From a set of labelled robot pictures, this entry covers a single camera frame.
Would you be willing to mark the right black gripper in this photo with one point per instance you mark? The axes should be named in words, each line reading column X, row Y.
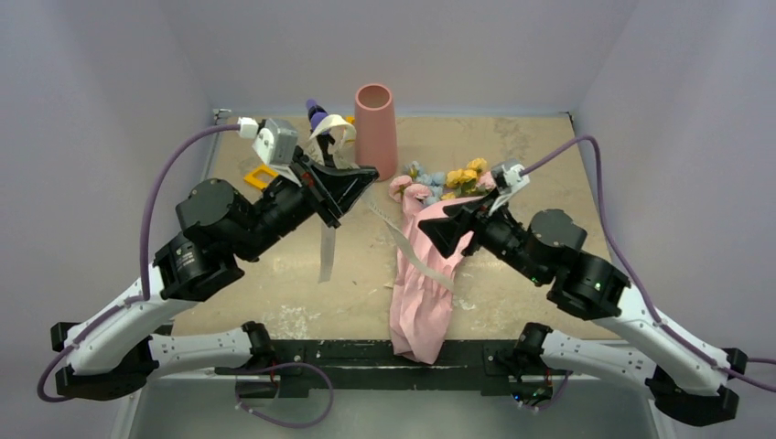
column 445, row 232

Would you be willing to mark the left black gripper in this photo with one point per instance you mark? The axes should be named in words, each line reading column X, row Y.
column 322, row 187

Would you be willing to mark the cream printed ribbon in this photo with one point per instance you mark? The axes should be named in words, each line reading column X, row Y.
column 351, row 183

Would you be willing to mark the pink flower bouquet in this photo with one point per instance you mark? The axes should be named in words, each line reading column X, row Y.
column 422, row 301

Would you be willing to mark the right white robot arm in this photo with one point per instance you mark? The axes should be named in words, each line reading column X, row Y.
column 686, row 378

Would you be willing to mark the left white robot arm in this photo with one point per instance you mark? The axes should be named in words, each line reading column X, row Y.
column 118, row 351

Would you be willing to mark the pink tall vase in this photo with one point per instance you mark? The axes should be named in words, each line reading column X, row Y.
column 375, row 122

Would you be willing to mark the black stand purple microphone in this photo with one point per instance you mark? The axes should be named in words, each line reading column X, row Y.
column 315, row 115

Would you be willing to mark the yellow triangular block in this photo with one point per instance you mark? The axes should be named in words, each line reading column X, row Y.
column 260, row 177

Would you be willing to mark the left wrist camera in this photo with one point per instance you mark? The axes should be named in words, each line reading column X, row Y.
column 275, row 145

